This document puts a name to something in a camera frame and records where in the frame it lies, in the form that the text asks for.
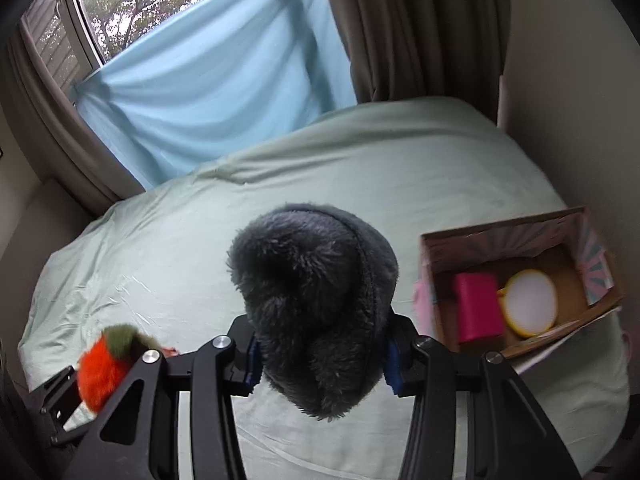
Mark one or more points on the pink block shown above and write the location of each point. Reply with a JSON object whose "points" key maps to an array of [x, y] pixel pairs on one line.
{"points": [[479, 307]]}

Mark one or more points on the orange fluffy plush toy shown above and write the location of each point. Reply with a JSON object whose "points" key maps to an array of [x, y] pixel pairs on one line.
{"points": [[102, 370]]}

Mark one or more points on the cardboard box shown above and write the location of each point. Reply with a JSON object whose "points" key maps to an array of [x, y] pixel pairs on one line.
{"points": [[565, 290]]}

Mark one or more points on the yellow round white-centred item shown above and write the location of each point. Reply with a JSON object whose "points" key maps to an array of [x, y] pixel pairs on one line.
{"points": [[531, 302]]}

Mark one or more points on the grey fluffy plush toy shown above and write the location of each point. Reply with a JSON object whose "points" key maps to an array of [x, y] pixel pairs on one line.
{"points": [[310, 305]]}

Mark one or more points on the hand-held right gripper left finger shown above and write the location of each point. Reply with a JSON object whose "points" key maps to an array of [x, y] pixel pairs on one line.
{"points": [[251, 360]]}

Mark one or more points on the light blue cloth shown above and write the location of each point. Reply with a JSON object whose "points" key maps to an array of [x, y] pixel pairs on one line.
{"points": [[210, 85]]}

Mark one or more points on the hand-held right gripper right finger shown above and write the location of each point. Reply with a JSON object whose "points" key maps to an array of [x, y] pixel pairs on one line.
{"points": [[391, 362]]}

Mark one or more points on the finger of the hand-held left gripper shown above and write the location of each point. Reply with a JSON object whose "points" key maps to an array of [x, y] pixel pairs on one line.
{"points": [[52, 400]]}

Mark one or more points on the light green bed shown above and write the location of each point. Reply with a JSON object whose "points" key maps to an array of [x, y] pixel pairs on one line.
{"points": [[350, 170]]}

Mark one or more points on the brown curtain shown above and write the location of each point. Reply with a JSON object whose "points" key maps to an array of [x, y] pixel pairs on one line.
{"points": [[415, 30], [55, 125]]}

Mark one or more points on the window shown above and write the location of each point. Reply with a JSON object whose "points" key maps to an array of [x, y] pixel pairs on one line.
{"points": [[115, 5]]}

